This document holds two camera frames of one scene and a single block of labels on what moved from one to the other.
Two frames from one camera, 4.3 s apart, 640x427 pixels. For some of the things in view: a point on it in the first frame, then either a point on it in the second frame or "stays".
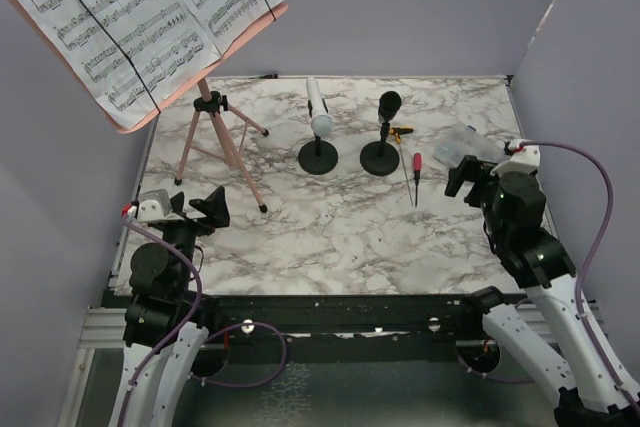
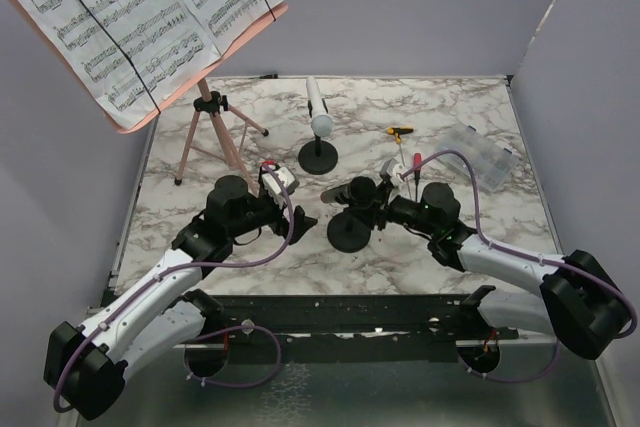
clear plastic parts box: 464,140 stays
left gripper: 215,208 to 301,224
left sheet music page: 121,15 stays
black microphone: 389,104 to 360,189
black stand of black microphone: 380,157 to 349,231
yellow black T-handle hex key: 397,131 stays
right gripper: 470,168 to 379,207
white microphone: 321,123 stays
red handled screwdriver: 417,167 stays
